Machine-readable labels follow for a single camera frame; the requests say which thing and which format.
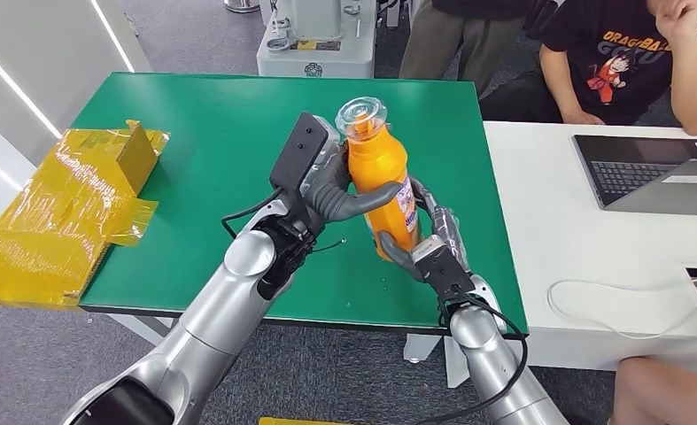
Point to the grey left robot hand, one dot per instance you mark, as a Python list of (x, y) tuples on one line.
[(339, 202)]

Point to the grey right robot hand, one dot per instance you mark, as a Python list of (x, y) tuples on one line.
[(451, 231)]

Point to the orange plastic bottle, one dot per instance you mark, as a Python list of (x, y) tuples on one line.
[(377, 164)]

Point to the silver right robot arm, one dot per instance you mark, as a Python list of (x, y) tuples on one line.
[(489, 363)]

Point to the white desk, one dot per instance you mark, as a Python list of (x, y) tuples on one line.
[(559, 234)]

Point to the green table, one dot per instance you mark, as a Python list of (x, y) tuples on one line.
[(207, 146)]

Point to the white machine base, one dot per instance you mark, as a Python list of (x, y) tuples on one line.
[(319, 53)]

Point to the grey laptop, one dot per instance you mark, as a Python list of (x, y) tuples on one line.
[(629, 176)]

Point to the person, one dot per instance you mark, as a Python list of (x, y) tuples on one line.
[(665, 393), (442, 41), (612, 64)]

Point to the chrome stand base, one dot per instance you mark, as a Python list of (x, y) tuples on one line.
[(241, 7)]

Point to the yellow object on floor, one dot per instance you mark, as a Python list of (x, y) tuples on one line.
[(301, 422)]

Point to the yellow taped cardboard box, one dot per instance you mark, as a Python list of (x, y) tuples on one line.
[(49, 223)]

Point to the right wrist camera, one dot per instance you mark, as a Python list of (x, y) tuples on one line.
[(442, 270)]

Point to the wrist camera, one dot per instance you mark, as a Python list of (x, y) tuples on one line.
[(298, 152), (442, 270)]

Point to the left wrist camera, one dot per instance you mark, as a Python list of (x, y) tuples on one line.
[(298, 152)]

